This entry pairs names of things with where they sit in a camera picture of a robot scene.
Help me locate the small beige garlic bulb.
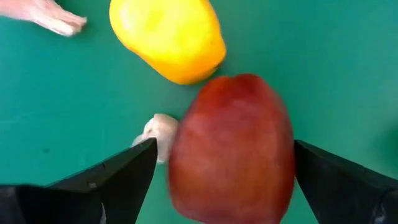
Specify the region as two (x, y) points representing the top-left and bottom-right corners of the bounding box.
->
(131, 113), (181, 164)

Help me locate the green table mat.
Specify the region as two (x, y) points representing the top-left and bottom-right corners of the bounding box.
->
(0, 0), (398, 224)

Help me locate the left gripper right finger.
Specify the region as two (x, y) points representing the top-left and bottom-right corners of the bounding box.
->
(294, 139), (398, 224)

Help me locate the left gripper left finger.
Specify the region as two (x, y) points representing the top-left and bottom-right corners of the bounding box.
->
(46, 138), (158, 224)

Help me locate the dark red apple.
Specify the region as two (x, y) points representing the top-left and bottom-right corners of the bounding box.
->
(167, 73), (296, 224)

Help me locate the yellow lemon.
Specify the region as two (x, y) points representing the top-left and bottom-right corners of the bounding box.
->
(109, 0), (227, 86)

